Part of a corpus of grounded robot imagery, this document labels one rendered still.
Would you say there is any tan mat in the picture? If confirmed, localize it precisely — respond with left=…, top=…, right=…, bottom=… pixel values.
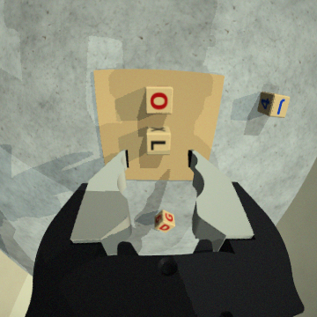
left=93, top=69, right=225, bottom=181

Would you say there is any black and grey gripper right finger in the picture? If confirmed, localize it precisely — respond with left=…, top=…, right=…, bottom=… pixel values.
left=188, top=150, right=305, bottom=316

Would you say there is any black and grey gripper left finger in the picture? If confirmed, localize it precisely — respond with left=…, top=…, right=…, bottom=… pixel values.
left=25, top=150, right=132, bottom=317

